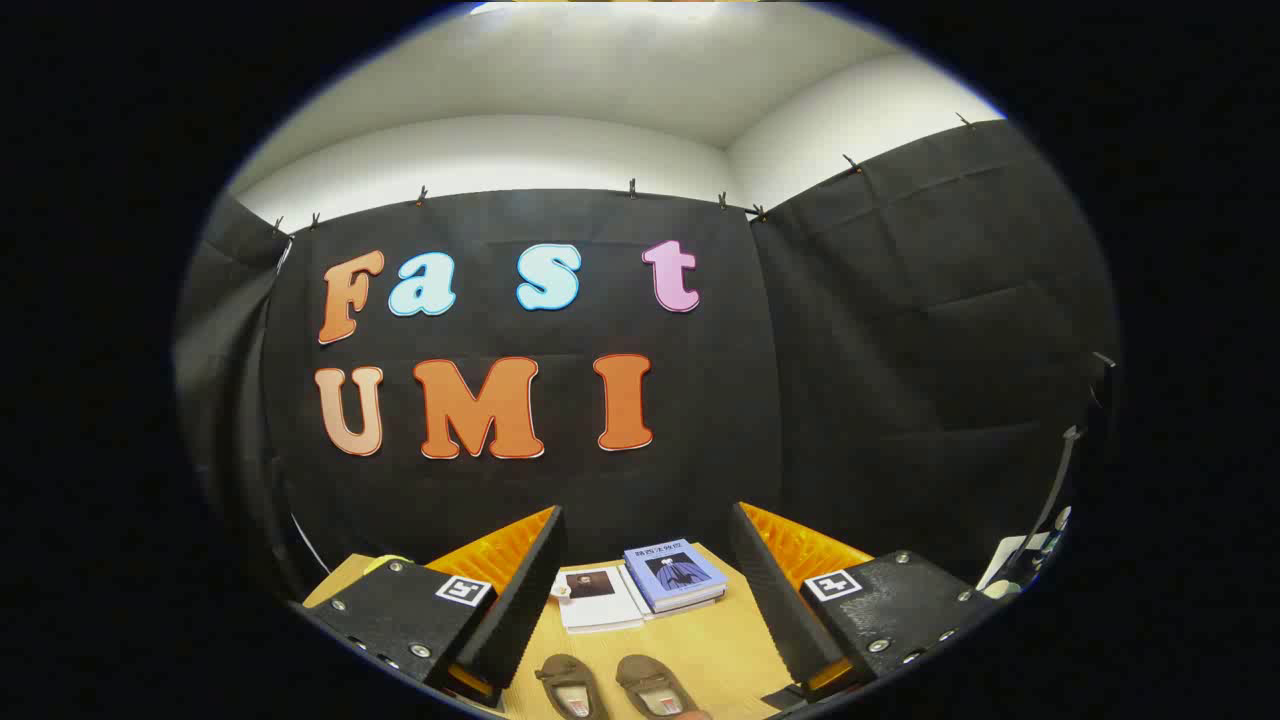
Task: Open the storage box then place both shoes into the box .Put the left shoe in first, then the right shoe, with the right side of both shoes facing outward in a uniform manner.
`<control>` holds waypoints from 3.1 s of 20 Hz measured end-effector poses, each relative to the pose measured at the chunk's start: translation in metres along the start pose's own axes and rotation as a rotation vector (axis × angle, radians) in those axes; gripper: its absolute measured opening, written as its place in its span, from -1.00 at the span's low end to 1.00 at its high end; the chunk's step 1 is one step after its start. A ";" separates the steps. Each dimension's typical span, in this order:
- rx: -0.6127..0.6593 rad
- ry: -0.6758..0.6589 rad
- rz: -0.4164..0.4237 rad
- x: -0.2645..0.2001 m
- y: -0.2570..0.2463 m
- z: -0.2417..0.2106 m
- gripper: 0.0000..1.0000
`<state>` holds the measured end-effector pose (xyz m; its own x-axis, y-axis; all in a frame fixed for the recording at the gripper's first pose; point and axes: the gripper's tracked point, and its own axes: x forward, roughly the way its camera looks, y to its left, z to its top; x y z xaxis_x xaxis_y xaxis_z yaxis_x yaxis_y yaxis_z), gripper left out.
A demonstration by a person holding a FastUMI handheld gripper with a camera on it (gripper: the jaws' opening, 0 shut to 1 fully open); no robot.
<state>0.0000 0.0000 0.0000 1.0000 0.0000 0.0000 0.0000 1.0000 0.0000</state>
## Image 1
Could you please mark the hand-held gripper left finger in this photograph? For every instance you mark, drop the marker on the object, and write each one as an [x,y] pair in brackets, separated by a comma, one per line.
[520,600]

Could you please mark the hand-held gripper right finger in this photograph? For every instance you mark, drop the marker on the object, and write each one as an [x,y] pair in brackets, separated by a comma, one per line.
[775,600]

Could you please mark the brown shoe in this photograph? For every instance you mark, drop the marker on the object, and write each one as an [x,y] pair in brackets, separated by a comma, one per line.
[655,685]
[570,685]

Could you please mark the white book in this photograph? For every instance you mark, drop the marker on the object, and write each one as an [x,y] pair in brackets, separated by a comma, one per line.
[600,605]

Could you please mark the blue book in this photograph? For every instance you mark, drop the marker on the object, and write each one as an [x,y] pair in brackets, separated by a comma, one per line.
[672,575]

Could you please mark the black backdrop cloth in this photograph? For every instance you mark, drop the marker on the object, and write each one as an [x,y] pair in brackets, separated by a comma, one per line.
[700,420]

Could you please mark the black metal stand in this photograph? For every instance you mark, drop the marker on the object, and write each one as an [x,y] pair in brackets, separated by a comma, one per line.
[1060,480]

